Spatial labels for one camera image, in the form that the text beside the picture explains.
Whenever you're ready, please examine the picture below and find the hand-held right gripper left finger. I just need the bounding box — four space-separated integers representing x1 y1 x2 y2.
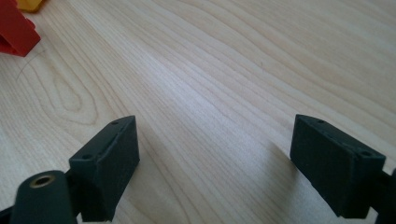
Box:
68 115 140 222

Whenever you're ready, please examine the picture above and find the red toy brick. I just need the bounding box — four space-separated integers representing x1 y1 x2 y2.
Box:
0 0 42 58

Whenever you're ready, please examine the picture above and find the yellow-orange toy brick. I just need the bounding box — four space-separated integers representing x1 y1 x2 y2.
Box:
15 0 46 13

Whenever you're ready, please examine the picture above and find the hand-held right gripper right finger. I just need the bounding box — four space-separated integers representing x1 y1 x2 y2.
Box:
290 114 387 218

